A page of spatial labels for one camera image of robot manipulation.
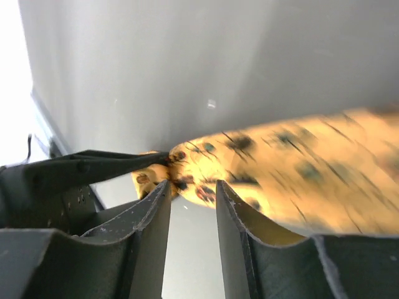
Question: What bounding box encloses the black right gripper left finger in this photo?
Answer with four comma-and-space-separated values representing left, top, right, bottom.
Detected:
1, 181, 171, 298

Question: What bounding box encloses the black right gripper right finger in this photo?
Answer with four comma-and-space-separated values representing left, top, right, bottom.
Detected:
216, 181, 398, 298

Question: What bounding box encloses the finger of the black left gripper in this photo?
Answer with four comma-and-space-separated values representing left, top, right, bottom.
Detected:
55, 186, 138, 235
1, 150, 168, 199

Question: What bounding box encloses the yellow patterned necktie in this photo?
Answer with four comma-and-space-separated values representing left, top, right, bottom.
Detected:
132, 106, 398, 234

